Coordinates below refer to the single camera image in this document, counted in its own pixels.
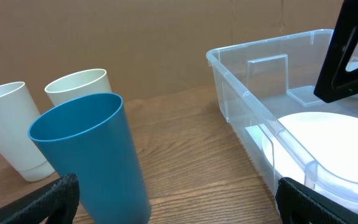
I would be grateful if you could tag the clear plastic storage bin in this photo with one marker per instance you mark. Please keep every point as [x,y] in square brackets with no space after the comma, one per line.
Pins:
[262,81]

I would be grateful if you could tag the pink plate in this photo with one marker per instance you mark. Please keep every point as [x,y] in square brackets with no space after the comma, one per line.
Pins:
[331,138]

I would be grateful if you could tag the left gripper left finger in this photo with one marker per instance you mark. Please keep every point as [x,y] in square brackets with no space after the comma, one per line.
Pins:
[56,202]

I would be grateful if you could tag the cream cup far left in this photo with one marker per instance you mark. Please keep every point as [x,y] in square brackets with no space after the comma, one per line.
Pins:
[17,112]

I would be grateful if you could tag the blue cup near bin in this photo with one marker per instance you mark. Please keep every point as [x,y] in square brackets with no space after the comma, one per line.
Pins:
[90,137]

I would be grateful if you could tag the cream cup near bin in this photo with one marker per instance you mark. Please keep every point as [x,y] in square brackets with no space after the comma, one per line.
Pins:
[75,85]

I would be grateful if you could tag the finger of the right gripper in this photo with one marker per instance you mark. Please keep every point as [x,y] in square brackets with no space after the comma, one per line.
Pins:
[334,81]

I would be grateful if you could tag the white label in bin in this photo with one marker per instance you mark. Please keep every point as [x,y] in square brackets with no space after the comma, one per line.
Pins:
[259,133]

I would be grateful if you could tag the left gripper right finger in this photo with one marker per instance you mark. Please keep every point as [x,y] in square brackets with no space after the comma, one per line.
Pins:
[298,204]

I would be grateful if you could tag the grey plate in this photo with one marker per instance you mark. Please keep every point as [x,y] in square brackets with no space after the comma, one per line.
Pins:
[323,182]

